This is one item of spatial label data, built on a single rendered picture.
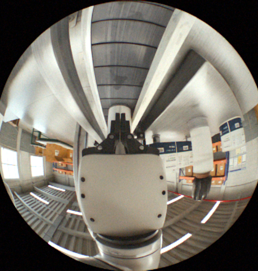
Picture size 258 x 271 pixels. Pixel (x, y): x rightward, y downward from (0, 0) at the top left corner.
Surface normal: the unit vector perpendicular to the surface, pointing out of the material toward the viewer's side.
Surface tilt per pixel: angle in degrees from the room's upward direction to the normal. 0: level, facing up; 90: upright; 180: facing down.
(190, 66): 90
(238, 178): 90
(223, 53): 0
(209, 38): 0
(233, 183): 90
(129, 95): 0
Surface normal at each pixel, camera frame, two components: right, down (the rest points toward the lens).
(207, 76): 0.04, 0.97
